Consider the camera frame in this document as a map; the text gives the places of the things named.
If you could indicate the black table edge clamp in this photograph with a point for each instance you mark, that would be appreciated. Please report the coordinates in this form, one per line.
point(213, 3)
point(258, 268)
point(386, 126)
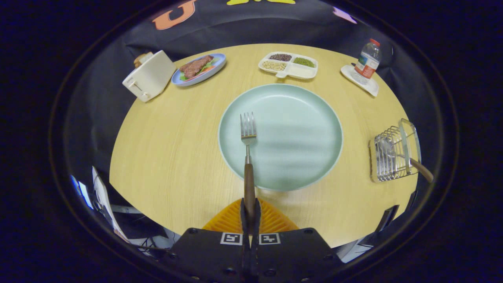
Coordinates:
point(412, 200)
point(387, 218)

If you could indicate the blue rimmed food plate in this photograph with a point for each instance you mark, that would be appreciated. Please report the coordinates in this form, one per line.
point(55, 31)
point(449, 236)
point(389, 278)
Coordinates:
point(214, 67)

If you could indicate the brown toast slice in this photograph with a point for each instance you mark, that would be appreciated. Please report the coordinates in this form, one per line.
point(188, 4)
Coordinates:
point(142, 59)

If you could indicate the clear red-capped water bottle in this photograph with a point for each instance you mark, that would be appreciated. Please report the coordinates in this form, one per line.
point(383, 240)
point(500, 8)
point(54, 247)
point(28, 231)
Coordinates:
point(367, 63)

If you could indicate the brown steak with vegetables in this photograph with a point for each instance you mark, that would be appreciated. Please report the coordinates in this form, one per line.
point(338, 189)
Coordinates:
point(194, 67)

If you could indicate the pale green round plate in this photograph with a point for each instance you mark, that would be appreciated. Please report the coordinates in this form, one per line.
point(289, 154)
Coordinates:
point(298, 137)

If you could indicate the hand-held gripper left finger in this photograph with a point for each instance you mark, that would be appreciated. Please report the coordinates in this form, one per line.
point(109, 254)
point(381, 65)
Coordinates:
point(204, 255)

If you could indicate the white square coaster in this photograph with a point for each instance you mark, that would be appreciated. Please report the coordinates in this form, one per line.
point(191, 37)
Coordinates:
point(369, 87)

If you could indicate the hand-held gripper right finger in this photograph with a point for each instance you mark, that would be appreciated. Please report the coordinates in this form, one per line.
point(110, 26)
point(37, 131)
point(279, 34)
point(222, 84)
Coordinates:
point(298, 255)

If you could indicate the cream white toaster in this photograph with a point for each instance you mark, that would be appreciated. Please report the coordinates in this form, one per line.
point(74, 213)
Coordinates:
point(151, 78)

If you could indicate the white divided bean dish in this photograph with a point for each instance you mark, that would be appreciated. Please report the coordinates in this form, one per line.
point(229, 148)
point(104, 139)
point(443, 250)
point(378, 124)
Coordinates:
point(298, 70)

